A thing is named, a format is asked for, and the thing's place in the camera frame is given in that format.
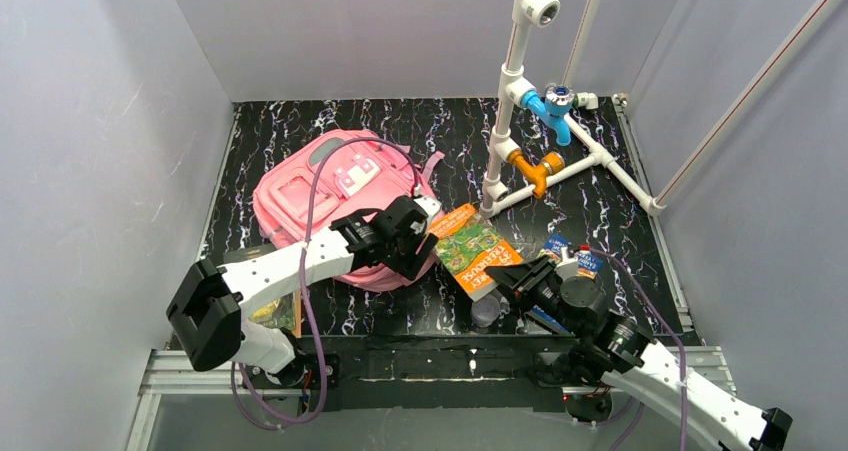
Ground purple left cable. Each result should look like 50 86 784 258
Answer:
229 136 423 432

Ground blue pipe valve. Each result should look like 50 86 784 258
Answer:
519 84 576 146

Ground orange 39-storey treehouse book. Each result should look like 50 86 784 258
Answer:
429 204 523 301

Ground orange pipe fitting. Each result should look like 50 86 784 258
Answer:
507 149 566 199

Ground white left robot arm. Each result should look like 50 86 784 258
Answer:
166 196 441 373

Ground blue 91-storey treehouse book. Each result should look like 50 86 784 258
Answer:
525 233 603 335

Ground green gold book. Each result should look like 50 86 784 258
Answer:
223 245 303 338

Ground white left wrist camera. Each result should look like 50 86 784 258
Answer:
413 195 442 220

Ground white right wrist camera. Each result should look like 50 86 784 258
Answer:
555 246 593 280

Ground white PVC pipe frame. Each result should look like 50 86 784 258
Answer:
480 0 666 218

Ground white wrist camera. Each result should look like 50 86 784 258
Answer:
555 246 593 280
413 195 442 220

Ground white wall conduit pipe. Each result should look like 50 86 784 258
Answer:
652 0 845 212

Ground pink student backpack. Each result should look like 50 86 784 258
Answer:
252 128 446 294

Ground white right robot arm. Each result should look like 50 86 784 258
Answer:
485 256 793 450

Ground aluminium frame rail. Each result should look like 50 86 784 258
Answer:
127 346 736 450

